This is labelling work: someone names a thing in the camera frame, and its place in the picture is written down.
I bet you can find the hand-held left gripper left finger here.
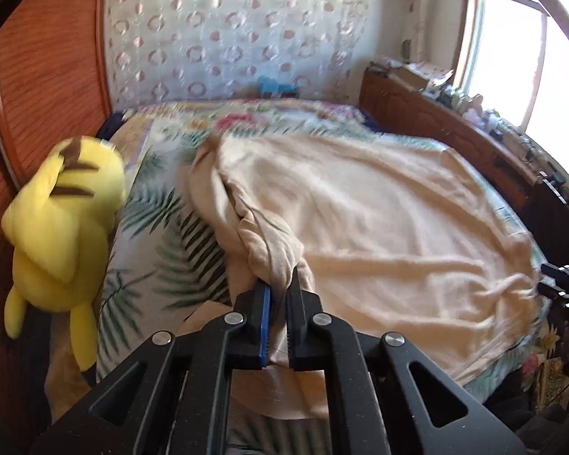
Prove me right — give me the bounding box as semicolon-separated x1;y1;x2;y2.
28;281;272;455

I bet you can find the cardboard box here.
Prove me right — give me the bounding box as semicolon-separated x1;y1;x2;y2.
398;63;452;94

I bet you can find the leaf print blanket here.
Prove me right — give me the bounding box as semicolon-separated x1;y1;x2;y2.
97;121;553;389

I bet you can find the dark blue sheet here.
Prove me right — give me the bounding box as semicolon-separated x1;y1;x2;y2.
97;111;128;139

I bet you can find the gold floral bed cloth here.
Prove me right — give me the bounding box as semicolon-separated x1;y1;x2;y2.
524;320;569;415

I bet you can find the wooden wardrobe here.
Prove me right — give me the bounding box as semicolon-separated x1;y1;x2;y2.
0;0;117;295

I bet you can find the yellow plush toy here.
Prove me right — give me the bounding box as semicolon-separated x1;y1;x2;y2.
2;135;126;373

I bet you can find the window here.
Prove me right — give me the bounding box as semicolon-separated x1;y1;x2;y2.
455;0;569;183

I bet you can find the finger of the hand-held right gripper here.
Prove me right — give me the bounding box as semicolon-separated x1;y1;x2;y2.
538;281;569;302
541;264;569;283

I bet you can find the circle pattern curtain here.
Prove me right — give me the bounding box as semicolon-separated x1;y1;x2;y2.
105;0;368;105

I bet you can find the wooden cabinet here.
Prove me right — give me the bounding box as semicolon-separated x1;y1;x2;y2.
360;69;551;209

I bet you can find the beige printed t-shirt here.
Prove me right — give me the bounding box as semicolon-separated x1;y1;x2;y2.
178;133;546;418

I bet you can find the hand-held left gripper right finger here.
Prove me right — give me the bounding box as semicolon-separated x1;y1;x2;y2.
287;268;527;455

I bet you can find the blue toy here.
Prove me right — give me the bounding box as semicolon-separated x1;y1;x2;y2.
258;76;299;99

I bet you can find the floral quilt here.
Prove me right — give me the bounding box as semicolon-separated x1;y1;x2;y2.
109;99;367;136

